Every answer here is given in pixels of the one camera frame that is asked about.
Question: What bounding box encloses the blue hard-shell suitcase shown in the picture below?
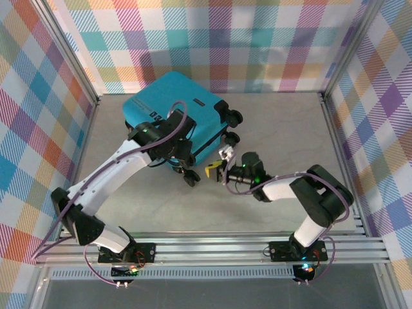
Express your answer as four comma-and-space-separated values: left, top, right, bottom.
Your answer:
122, 71, 243, 188

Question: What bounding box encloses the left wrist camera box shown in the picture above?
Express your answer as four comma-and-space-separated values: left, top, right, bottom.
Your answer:
218, 144, 238, 162

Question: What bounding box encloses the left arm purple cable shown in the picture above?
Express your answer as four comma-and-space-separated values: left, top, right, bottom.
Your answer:
32, 101, 189, 286

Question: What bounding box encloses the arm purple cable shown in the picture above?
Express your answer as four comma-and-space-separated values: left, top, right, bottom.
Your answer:
225, 154, 351, 284
32, 101, 189, 286

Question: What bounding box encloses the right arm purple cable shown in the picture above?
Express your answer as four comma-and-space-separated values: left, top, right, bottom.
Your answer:
225, 154, 351, 284

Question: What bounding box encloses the aluminium mounting rail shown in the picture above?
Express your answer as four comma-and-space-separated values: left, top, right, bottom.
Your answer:
35, 225, 392, 267

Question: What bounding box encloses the aluminium side rail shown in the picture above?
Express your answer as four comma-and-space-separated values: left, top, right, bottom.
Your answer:
320, 92, 368, 238
57, 98, 99, 241

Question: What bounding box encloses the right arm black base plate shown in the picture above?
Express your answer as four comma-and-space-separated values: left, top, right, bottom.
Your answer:
268, 240, 329, 262

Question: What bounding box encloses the perforated metal cable tray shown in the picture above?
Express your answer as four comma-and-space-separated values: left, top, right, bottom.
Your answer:
50, 268, 297, 281

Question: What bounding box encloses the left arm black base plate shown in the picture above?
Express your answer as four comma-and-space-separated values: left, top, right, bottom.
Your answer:
98, 241, 157, 264

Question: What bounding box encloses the aluminium frame post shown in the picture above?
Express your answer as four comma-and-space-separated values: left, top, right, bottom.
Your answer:
32, 0, 99, 107
317, 0, 386, 100

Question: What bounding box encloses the aluminium frame strut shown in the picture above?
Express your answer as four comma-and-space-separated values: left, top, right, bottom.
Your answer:
379, 263, 408, 309
28, 267, 52, 309

